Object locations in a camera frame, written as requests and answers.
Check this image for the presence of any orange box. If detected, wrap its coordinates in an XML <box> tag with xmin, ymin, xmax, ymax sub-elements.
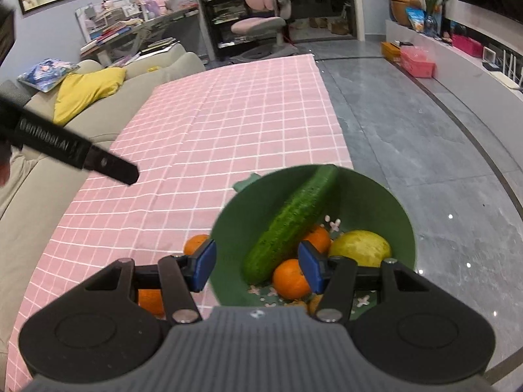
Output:
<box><xmin>381</xmin><ymin>41</ymin><xmax>403</xmax><ymax>63</ymax></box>

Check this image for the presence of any black shelf unit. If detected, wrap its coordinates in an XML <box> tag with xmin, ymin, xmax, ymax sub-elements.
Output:
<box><xmin>190</xmin><ymin>0</ymin><xmax>263</xmax><ymax>60</ymax></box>

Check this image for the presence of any cluttered desk with books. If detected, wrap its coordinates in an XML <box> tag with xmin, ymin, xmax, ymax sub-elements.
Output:
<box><xmin>75</xmin><ymin>0</ymin><xmax>202</xmax><ymax>67</ymax></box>

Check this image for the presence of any white media console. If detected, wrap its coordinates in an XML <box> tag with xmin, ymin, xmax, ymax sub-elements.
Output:
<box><xmin>384</xmin><ymin>19</ymin><xmax>523</xmax><ymax>104</ymax></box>

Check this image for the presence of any blue printed pillow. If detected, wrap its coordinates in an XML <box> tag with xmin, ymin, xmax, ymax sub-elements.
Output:
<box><xmin>17</xmin><ymin>59</ymin><xmax>81</xmax><ymax>92</ymax></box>

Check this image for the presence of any pink checked tablecloth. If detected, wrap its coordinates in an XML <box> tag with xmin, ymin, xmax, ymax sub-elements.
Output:
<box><xmin>6</xmin><ymin>53</ymin><xmax>354</xmax><ymax>381</ymax></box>

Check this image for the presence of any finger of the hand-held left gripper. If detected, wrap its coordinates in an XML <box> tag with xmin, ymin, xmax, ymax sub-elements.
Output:
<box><xmin>0</xmin><ymin>6</ymin><xmax>16</xmax><ymax>67</ymax></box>
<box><xmin>83</xmin><ymin>144</ymin><xmax>140</xmax><ymax>186</ymax></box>

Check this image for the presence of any white picture frame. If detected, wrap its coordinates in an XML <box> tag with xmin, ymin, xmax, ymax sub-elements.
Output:
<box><xmin>481</xmin><ymin>46</ymin><xmax>500</xmax><ymax>70</ymax></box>

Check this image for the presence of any gold vase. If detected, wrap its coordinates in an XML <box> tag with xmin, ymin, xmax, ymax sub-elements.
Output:
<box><xmin>390</xmin><ymin>0</ymin><xmax>422</xmax><ymax>27</ymax></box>

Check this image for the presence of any pink plastic box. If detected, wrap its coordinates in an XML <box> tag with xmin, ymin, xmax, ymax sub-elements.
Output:
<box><xmin>400</xmin><ymin>45</ymin><xmax>436</xmax><ymax>78</ymax></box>

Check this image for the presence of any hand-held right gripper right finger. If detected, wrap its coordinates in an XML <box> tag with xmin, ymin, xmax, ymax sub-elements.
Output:
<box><xmin>297</xmin><ymin>241</ymin><xmax>430</xmax><ymax>323</ymax></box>

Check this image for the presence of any magenta box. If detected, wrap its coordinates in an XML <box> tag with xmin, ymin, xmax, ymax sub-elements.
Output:
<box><xmin>451</xmin><ymin>34</ymin><xmax>484</xmax><ymax>58</ymax></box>

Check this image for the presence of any white router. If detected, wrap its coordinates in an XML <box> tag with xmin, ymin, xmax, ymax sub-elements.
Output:
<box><xmin>500</xmin><ymin>48</ymin><xmax>523</xmax><ymax>89</ymax></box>

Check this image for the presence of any beige sofa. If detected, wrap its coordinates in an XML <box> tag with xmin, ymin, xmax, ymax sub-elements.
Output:
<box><xmin>0</xmin><ymin>42</ymin><xmax>206</xmax><ymax>222</ymax></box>

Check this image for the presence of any green cucumber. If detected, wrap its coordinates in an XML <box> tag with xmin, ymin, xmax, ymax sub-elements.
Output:
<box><xmin>243</xmin><ymin>164</ymin><xmax>340</xmax><ymax>286</ymax></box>

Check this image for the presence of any orange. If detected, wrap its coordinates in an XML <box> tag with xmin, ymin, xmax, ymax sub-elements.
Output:
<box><xmin>137</xmin><ymin>288</ymin><xmax>166</xmax><ymax>319</ymax></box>
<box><xmin>183</xmin><ymin>234</ymin><xmax>211</xmax><ymax>258</ymax></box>
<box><xmin>302</xmin><ymin>225</ymin><xmax>332</xmax><ymax>256</ymax></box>
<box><xmin>272</xmin><ymin>258</ymin><xmax>313</xmax><ymax>299</ymax></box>

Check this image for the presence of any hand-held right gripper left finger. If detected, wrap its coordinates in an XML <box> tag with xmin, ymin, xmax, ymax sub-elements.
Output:
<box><xmin>84</xmin><ymin>239</ymin><xmax>217</xmax><ymax>324</ymax></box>

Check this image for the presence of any pink office chair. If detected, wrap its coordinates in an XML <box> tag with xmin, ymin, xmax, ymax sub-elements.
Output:
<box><xmin>230</xmin><ymin>0</ymin><xmax>300</xmax><ymax>60</ymax></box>

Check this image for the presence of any yellow pillow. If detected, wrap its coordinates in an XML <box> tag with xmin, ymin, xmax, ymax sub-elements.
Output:
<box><xmin>53</xmin><ymin>67</ymin><xmax>127</xmax><ymax>126</ymax></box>

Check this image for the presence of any green plastic colander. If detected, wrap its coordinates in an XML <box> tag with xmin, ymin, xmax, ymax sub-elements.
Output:
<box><xmin>210</xmin><ymin>164</ymin><xmax>417</xmax><ymax>320</ymax></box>

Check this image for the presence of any blue snack packet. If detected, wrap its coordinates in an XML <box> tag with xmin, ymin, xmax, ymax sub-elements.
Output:
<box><xmin>405</xmin><ymin>7</ymin><xmax>426</xmax><ymax>33</ymax></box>

